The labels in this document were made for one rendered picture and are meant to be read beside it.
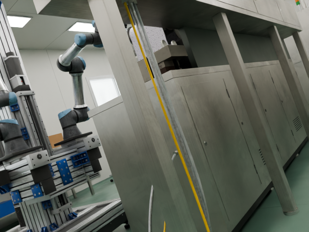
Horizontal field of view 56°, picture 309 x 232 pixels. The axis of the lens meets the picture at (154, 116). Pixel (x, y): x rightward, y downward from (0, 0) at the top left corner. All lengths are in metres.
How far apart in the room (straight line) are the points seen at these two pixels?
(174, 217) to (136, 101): 0.35
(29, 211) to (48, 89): 3.63
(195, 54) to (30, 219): 1.69
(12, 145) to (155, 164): 1.37
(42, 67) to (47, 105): 0.74
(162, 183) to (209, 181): 0.56
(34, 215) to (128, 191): 0.91
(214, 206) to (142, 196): 0.43
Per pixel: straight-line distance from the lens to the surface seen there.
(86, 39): 2.08
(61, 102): 5.83
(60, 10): 1.08
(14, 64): 2.44
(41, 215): 2.36
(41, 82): 5.78
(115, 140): 1.69
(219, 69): 1.85
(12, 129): 2.10
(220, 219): 1.46
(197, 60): 1.65
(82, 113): 2.47
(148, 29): 1.79
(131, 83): 0.86
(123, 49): 0.90
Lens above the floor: 0.67
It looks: 2 degrees up
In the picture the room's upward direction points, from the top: 20 degrees counter-clockwise
